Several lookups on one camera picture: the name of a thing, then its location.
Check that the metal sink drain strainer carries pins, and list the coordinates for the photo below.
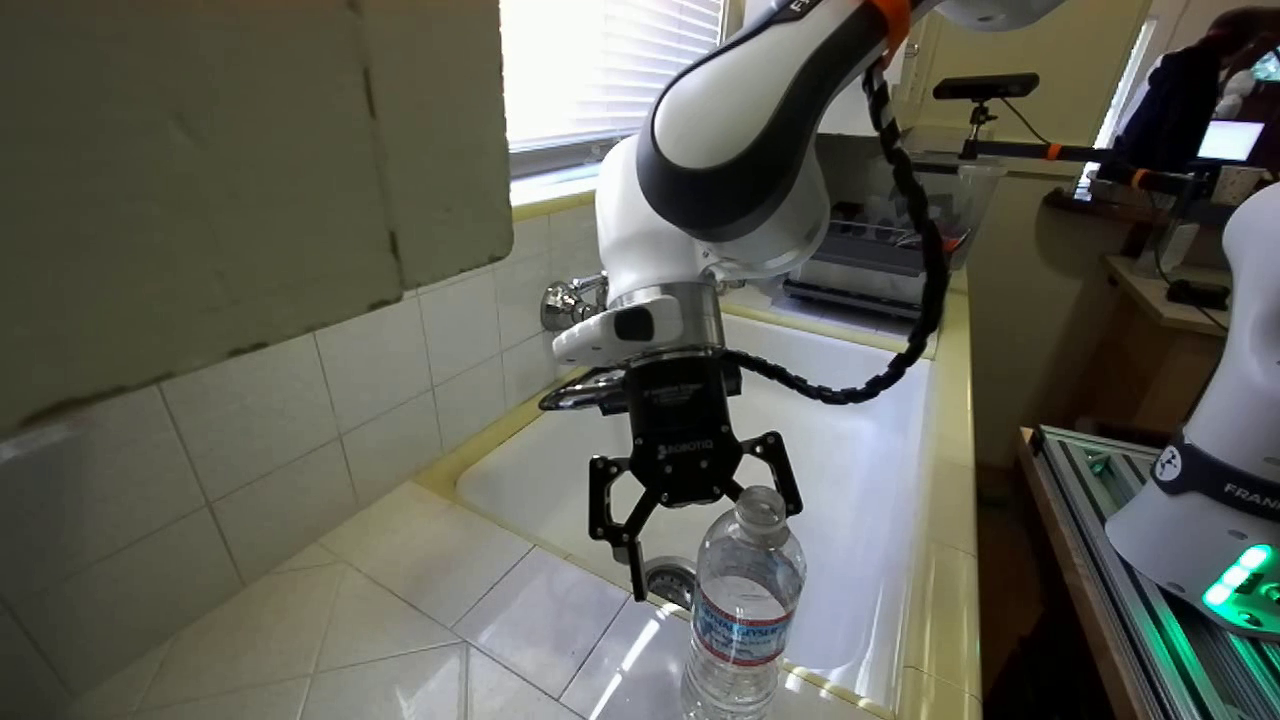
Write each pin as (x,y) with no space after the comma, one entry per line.
(674,581)

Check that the white sink basin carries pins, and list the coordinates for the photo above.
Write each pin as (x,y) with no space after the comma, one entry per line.
(854,455)

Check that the lit monitor screen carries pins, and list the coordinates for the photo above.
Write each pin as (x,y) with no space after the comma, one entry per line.
(1228,140)

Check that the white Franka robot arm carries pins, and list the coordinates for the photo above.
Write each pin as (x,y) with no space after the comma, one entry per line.
(747,145)

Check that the black camera bar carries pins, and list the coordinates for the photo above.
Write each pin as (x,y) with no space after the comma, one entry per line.
(985,84)

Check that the white window blinds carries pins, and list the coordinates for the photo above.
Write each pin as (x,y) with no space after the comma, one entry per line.
(584,65)

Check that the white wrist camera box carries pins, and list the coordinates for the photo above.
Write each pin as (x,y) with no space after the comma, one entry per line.
(643,325)

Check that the clear plastic water bottle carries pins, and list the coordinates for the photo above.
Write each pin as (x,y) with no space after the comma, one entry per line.
(747,601)

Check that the dark dish rack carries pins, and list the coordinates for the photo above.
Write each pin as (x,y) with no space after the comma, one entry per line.
(854,266)

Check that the black tripod boom orange clamps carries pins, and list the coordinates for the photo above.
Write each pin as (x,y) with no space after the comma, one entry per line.
(1052,152)

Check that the beige cardboard panel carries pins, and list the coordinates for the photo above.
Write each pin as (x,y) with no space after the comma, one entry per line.
(202,173)

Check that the chrome wall faucet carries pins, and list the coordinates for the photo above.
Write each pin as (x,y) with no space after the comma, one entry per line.
(562,304)

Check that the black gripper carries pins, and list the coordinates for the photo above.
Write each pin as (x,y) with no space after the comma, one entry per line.
(681,424)

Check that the wooden side desk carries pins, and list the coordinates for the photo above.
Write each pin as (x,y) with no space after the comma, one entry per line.
(1146,286)

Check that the aluminium frame robot table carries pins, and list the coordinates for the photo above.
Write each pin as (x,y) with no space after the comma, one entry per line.
(1134,627)

